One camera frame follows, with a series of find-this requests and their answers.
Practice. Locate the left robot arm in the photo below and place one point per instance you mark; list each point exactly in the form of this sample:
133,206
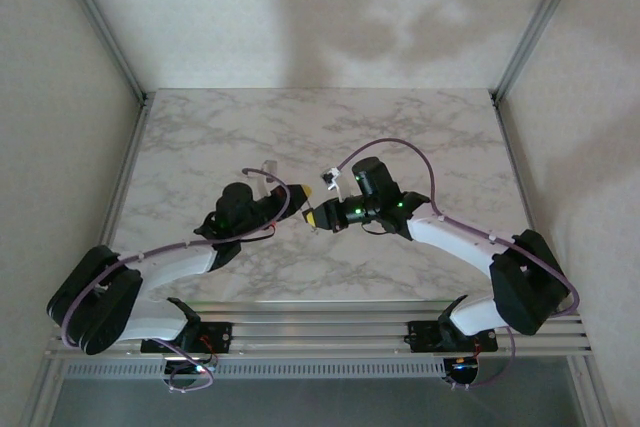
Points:
100,297

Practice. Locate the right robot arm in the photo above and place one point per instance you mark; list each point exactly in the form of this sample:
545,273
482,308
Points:
530,287

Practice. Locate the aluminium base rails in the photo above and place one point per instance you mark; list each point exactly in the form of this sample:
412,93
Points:
325,334

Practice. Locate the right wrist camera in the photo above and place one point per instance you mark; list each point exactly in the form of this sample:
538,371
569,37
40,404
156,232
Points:
330,178

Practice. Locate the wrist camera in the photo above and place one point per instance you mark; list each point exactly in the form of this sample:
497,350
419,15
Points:
330,178
269,169

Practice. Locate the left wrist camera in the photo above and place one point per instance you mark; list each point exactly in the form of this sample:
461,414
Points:
269,169

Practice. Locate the aluminium side rail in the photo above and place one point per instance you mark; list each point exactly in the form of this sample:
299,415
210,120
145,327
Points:
528,197
117,197

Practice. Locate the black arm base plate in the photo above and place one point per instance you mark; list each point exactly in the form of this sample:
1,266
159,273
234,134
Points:
220,337
420,337

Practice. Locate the aluminium frame post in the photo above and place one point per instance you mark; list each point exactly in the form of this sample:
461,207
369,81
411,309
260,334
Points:
102,27
539,22

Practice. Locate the aluminium frame leg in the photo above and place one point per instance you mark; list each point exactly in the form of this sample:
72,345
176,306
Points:
592,394
42,394

